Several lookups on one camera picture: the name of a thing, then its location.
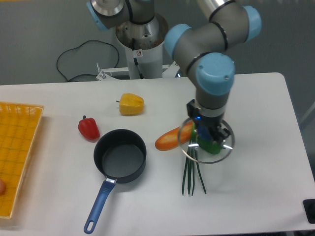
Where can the green bell pepper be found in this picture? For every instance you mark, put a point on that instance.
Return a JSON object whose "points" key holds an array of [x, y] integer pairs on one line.
{"points": [[207, 144]]}

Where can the glass lid with blue knob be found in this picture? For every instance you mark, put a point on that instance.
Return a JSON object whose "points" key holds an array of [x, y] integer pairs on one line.
{"points": [[204, 157]]}

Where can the yellow woven basket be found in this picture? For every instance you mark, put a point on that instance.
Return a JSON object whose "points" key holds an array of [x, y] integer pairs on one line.
{"points": [[18, 127]]}

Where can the dark pot with blue handle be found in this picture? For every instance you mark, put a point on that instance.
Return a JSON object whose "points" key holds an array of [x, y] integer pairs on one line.
{"points": [[120, 155]]}

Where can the orange baguette bread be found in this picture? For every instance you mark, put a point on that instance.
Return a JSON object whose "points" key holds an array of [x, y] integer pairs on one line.
{"points": [[169, 140]]}

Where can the red bell pepper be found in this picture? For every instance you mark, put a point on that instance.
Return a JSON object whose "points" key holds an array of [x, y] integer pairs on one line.
{"points": [[88, 128]]}

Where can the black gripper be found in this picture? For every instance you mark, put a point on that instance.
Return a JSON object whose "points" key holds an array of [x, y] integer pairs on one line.
{"points": [[210, 119]]}

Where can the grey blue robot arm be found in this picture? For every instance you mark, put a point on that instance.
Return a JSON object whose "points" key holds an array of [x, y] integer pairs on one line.
{"points": [[199, 53]]}

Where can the green onion stalk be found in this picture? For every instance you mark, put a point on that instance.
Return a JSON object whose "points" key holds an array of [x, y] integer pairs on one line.
{"points": [[191, 168]]}

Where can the white base frame with bolts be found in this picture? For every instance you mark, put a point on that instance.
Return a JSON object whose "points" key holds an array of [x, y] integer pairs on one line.
{"points": [[168, 71]]}

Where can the black device at table edge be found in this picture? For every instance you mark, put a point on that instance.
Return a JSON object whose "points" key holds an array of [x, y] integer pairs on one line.
{"points": [[309, 207]]}

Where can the yellow bell pepper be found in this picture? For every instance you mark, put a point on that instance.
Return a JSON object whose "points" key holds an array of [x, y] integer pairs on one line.
{"points": [[130, 104]]}

